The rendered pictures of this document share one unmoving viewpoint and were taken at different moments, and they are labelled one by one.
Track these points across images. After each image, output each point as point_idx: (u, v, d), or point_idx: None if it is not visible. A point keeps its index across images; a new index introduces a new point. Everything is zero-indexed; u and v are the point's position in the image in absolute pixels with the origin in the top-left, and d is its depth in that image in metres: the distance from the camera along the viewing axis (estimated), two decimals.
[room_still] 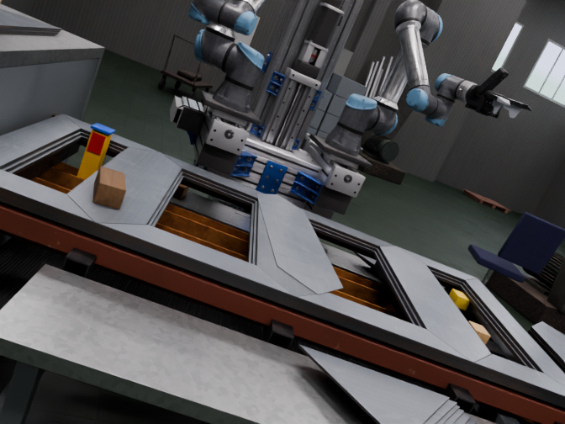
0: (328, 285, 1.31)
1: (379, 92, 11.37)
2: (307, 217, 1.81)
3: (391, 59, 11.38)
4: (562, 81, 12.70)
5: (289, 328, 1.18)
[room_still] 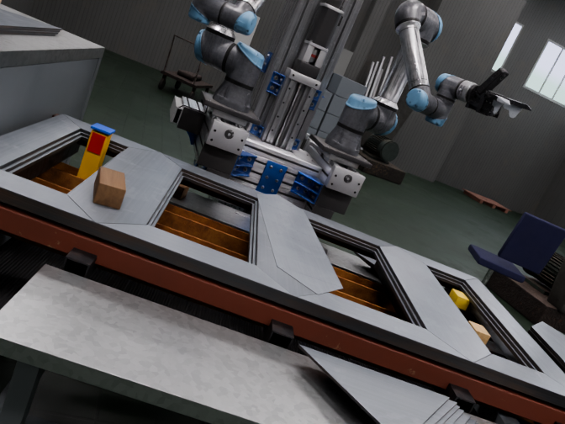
0: (328, 285, 1.31)
1: (379, 92, 11.37)
2: (307, 217, 1.81)
3: (391, 59, 11.38)
4: (562, 81, 12.70)
5: (289, 328, 1.18)
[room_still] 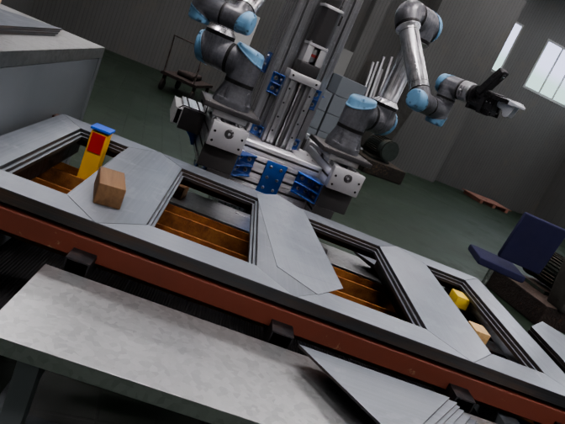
0: (328, 285, 1.31)
1: (379, 92, 11.37)
2: (307, 217, 1.81)
3: (391, 59, 11.38)
4: (562, 81, 12.70)
5: (289, 328, 1.18)
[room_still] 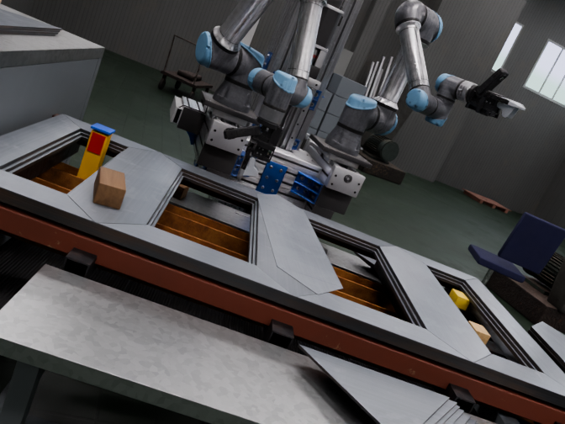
0: (328, 285, 1.31)
1: (379, 92, 11.37)
2: (307, 217, 1.81)
3: (391, 59, 11.38)
4: (562, 81, 12.70)
5: (289, 328, 1.18)
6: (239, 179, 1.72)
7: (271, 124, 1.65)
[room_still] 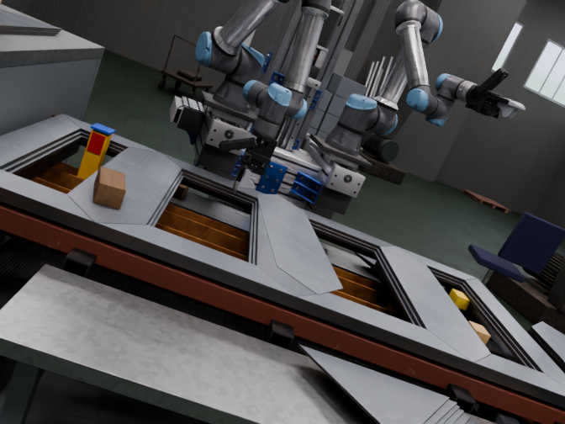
0: (328, 285, 1.31)
1: (379, 92, 11.37)
2: (307, 217, 1.81)
3: (391, 59, 11.38)
4: (562, 81, 12.70)
5: (289, 328, 1.18)
6: (234, 191, 1.73)
7: (266, 136, 1.66)
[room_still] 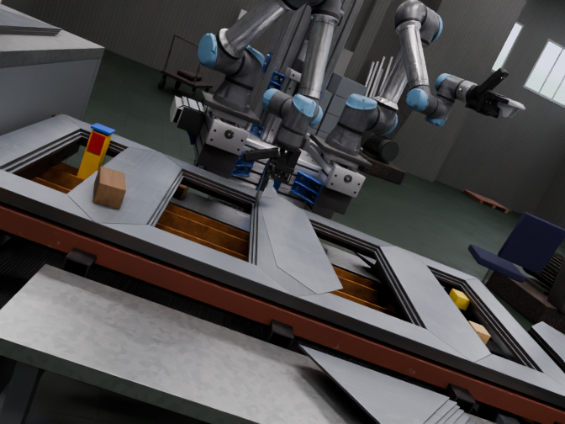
0: (328, 285, 1.31)
1: (379, 92, 11.37)
2: (308, 217, 1.81)
3: (391, 59, 11.38)
4: (562, 81, 12.70)
5: (289, 328, 1.18)
6: (257, 200, 1.74)
7: (290, 146, 1.67)
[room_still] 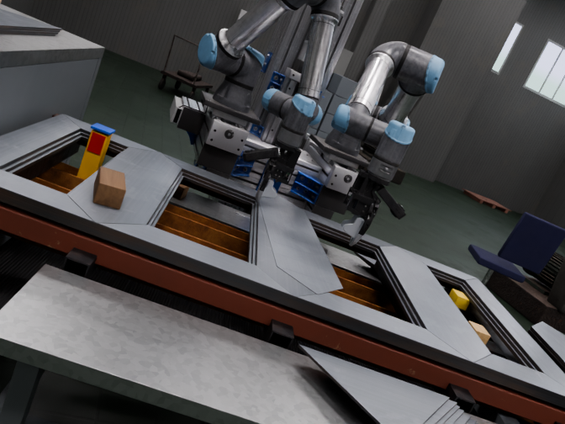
0: (328, 285, 1.31)
1: (379, 92, 11.37)
2: (308, 217, 1.81)
3: None
4: (562, 81, 12.70)
5: (289, 328, 1.18)
6: (257, 200, 1.74)
7: (290, 146, 1.67)
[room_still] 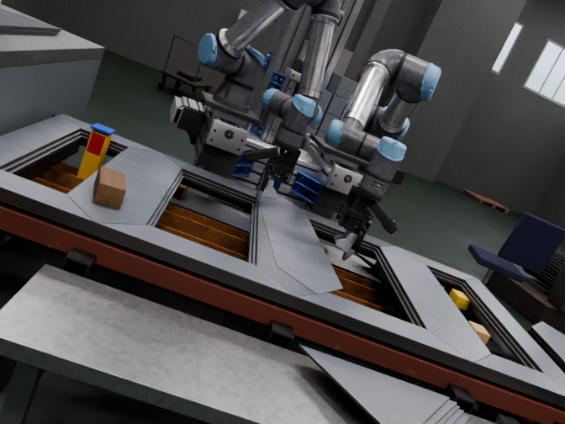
0: (328, 285, 1.31)
1: (379, 92, 11.37)
2: (308, 217, 1.81)
3: None
4: (562, 81, 12.70)
5: (289, 328, 1.18)
6: (257, 200, 1.74)
7: (290, 146, 1.67)
